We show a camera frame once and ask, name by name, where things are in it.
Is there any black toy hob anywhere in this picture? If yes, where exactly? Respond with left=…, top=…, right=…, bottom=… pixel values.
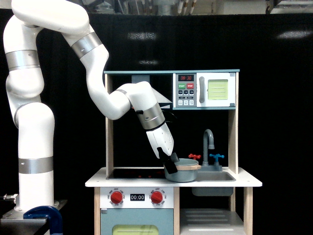
left=107, top=168, right=165, bottom=180

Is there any red tap handle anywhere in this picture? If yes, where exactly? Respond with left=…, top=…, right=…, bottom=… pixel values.
left=188, top=154, right=201, bottom=160

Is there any wooden toy kitchen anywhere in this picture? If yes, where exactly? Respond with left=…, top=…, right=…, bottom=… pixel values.
left=86, top=69, right=262, bottom=235

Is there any toy microwave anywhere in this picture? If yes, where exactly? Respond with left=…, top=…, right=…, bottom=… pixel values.
left=173, top=72, right=238, bottom=110

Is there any blue c-clamp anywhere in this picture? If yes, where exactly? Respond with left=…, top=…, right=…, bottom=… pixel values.
left=23, top=206, right=63, bottom=235

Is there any left red oven knob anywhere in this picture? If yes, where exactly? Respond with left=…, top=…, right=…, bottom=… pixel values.
left=110, top=191, right=123, bottom=205

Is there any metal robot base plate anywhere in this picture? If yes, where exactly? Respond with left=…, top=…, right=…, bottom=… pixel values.
left=0, top=199, right=68, bottom=225

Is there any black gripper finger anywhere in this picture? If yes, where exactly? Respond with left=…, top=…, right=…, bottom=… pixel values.
left=157, top=147, right=178, bottom=174
left=170, top=152, right=179, bottom=163

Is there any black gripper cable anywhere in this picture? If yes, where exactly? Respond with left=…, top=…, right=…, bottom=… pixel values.
left=161, top=110, right=178, bottom=123

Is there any right red oven knob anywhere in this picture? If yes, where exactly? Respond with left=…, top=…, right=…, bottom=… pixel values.
left=150, top=191, right=163, bottom=204

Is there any grey toy faucet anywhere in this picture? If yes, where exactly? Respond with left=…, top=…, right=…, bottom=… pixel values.
left=201, top=129, right=223, bottom=172

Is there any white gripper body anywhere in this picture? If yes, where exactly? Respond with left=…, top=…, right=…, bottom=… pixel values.
left=146, top=123, right=174, bottom=159

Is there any red oven knob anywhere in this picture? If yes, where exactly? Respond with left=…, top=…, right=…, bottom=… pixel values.
left=110, top=191, right=123, bottom=205
left=150, top=191, right=163, bottom=204

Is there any grey range hood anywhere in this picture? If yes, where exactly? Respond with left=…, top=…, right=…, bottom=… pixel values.
left=132, top=74, right=173, bottom=109

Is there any blue-green oven door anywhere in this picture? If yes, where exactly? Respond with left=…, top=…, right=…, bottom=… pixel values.
left=100, top=209, right=174, bottom=235

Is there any grey toy sink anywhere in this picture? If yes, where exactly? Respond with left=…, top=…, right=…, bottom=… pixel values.
left=192, top=171, right=236, bottom=196

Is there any grey-blue toy pot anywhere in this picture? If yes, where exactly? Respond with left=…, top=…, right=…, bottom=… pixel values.
left=164, top=158, right=201, bottom=182

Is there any blue tap handle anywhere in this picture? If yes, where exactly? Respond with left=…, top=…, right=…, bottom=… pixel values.
left=209, top=154, right=224, bottom=163

